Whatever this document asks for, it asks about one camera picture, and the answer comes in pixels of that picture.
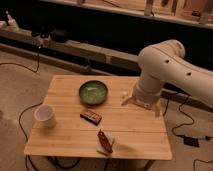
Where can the white napkin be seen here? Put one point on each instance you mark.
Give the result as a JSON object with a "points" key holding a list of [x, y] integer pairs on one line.
{"points": [[101, 149]]}

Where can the white spray bottle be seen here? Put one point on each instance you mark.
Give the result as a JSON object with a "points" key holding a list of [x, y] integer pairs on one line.
{"points": [[12, 22]]}

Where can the white patterned bottle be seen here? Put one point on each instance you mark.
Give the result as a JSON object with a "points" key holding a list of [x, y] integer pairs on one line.
{"points": [[124, 94]]}

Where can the brown chocolate bar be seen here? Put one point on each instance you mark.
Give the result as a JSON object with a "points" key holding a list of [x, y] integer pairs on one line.
{"points": [[91, 116]]}

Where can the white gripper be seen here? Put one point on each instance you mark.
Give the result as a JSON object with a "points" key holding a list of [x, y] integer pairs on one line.
{"points": [[147, 90]]}

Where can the black device on ledge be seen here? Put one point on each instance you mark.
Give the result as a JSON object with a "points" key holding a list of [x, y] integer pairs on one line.
{"points": [[60, 36]]}

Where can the black power adapter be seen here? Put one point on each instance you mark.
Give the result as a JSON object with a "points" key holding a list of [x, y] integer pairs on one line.
{"points": [[191, 141]]}

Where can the red-brown snack packet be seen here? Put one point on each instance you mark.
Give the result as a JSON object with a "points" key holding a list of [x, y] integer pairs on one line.
{"points": [[104, 142]]}

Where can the white cup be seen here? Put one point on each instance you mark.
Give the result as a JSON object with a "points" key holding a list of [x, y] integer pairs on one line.
{"points": [[45, 116]]}

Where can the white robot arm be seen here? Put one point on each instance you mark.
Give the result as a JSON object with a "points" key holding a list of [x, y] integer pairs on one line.
{"points": [[164, 63]]}

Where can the green ceramic bowl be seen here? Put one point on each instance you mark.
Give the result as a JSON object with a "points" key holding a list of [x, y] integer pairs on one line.
{"points": [[93, 92]]}

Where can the wooden table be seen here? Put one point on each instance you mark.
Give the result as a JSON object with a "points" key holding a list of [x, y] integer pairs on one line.
{"points": [[136, 133]]}

